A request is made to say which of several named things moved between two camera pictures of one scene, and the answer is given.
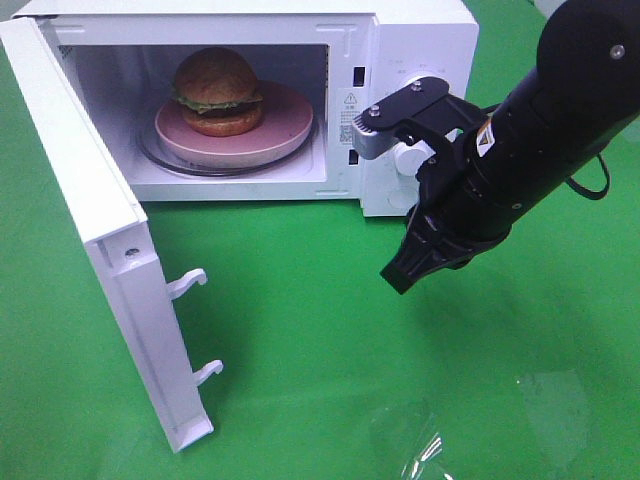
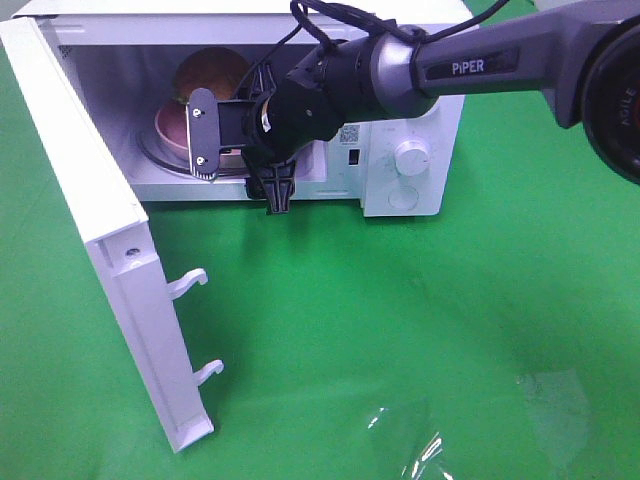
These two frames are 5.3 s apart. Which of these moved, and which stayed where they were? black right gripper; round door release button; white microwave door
Moved: black right gripper
Stayed: white microwave door; round door release button
